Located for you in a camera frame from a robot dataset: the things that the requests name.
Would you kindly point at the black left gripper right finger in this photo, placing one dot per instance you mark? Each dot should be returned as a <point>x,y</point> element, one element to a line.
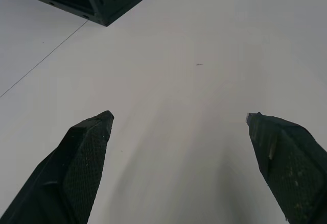
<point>291,168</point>

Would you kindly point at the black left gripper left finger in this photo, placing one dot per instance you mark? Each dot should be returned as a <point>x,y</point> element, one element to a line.
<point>74,168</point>

